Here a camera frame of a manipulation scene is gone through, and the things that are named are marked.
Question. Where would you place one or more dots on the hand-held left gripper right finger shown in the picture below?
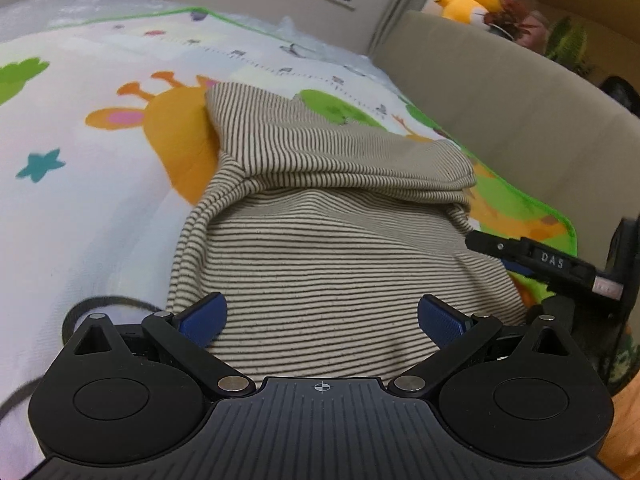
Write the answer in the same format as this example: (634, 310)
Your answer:
(442, 322)

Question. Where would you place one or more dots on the green plant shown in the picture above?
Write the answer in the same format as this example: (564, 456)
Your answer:
(570, 42)

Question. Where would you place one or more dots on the striped beige garment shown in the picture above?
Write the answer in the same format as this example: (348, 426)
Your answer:
(325, 240)

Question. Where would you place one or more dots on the white quilted bed sheet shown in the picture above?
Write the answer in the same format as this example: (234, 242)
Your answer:
(30, 15)

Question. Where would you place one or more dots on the beige padded headboard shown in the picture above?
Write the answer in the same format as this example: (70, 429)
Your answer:
(525, 125)

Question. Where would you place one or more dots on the yellow plush toy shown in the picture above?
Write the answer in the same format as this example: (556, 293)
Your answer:
(470, 2)

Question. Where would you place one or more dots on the black object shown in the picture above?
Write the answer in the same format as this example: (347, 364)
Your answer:
(620, 92)

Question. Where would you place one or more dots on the dried flower bouquet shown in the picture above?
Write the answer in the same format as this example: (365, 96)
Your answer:
(510, 17)

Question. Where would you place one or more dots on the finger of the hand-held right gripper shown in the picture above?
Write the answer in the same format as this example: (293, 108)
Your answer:
(560, 306)
(550, 262)

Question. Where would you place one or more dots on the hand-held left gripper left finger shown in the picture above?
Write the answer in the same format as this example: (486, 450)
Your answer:
(207, 317)

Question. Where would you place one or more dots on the giraffe printed blanket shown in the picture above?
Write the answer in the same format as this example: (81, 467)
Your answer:
(75, 210)

